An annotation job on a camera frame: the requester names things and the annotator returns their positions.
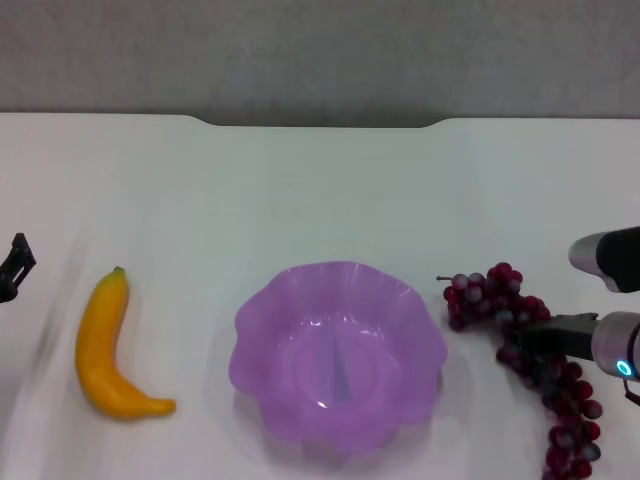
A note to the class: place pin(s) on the purple wavy plastic bowl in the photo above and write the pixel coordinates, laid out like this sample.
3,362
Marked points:
310,415

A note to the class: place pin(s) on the dark red grape bunch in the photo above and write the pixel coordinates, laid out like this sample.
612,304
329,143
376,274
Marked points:
470,295

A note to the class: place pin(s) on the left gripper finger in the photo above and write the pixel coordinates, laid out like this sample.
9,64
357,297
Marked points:
15,267

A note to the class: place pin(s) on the silver and black right arm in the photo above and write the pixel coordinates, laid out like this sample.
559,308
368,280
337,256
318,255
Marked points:
615,340

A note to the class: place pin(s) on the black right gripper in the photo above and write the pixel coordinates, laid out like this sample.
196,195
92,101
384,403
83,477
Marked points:
560,336

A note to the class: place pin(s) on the yellow banana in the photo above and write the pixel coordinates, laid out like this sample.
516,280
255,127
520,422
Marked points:
97,345

